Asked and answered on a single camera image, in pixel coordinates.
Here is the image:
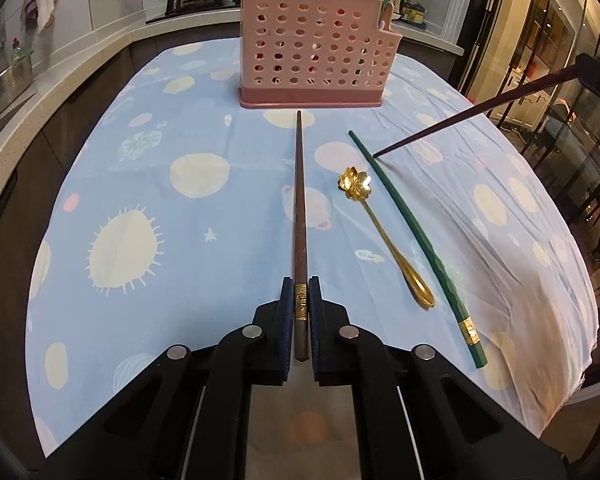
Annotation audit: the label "blue polka dot tablecloth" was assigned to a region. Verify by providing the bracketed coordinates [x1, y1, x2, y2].
[26, 39, 598, 453]

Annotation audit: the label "purple hanging cloth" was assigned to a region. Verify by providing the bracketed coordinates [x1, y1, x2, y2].
[21, 0, 38, 35]

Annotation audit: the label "brown chopstick gold band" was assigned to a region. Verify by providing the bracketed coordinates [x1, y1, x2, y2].
[294, 110, 309, 362]

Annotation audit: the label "pink perforated utensil holder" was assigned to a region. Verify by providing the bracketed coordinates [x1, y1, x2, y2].
[238, 0, 402, 108]

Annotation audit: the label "condiment jars on tray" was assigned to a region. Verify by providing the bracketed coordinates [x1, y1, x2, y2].
[401, 0, 426, 29]

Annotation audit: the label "dark red chopstick group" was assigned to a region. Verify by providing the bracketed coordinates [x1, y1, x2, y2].
[373, 65, 578, 158]

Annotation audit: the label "black gas stove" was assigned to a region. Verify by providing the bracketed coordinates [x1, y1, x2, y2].
[146, 0, 240, 24]

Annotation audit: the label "gold flower spoon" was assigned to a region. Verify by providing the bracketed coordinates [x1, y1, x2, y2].
[338, 167, 436, 310]

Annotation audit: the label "green dish soap bottle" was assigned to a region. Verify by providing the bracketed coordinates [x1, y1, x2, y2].
[10, 38, 32, 64]

